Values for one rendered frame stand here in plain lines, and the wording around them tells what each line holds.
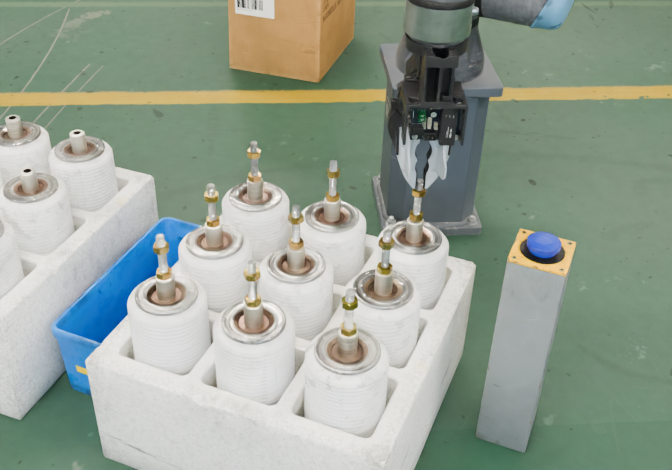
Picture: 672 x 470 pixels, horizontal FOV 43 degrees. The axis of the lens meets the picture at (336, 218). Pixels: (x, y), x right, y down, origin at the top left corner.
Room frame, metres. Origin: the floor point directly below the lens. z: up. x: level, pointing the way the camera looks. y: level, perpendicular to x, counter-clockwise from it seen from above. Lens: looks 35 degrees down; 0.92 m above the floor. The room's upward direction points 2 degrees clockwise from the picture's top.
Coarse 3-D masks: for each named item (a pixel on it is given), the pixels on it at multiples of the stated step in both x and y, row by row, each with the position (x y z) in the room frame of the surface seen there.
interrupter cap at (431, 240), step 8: (392, 224) 0.94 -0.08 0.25; (400, 224) 0.94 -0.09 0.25; (424, 224) 0.95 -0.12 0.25; (392, 232) 0.92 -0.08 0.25; (400, 232) 0.93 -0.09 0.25; (424, 232) 0.93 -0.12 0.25; (432, 232) 0.93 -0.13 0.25; (400, 240) 0.91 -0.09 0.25; (424, 240) 0.91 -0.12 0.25; (432, 240) 0.91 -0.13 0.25; (440, 240) 0.91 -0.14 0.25; (400, 248) 0.89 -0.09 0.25; (408, 248) 0.89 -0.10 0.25; (416, 248) 0.89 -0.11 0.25; (424, 248) 0.89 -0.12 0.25; (432, 248) 0.89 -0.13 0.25
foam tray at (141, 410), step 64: (448, 256) 0.97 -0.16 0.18; (128, 320) 0.81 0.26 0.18; (448, 320) 0.83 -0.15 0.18; (128, 384) 0.72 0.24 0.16; (192, 384) 0.71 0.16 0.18; (448, 384) 0.88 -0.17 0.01; (128, 448) 0.72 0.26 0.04; (192, 448) 0.69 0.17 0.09; (256, 448) 0.65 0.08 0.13; (320, 448) 0.62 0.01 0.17; (384, 448) 0.62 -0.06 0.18
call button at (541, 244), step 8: (536, 232) 0.83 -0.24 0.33; (544, 232) 0.83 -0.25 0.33; (528, 240) 0.81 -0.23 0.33; (536, 240) 0.81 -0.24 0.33; (544, 240) 0.81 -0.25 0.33; (552, 240) 0.81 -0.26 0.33; (536, 248) 0.80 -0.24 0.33; (544, 248) 0.80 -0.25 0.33; (552, 248) 0.80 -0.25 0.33; (560, 248) 0.81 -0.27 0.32; (544, 256) 0.80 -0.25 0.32; (552, 256) 0.80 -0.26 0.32
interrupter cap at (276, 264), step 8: (280, 248) 0.88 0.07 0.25; (312, 248) 0.88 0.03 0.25; (272, 256) 0.86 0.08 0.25; (280, 256) 0.86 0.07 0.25; (312, 256) 0.87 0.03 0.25; (320, 256) 0.87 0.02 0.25; (272, 264) 0.85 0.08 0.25; (280, 264) 0.85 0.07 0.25; (312, 264) 0.85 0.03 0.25; (320, 264) 0.85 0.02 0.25; (272, 272) 0.83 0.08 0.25; (280, 272) 0.83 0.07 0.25; (288, 272) 0.83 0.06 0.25; (296, 272) 0.84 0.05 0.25; (304, 272) 0.83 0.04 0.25; (312, 272) 0.83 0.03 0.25; (320, 272) 0.83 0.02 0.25; (280, 280) 0.82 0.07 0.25; (288, 280) 0.81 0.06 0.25; (296, 280) 0.81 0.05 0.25; (304, 280) 0.82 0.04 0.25; (312, 280) 0.82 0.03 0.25
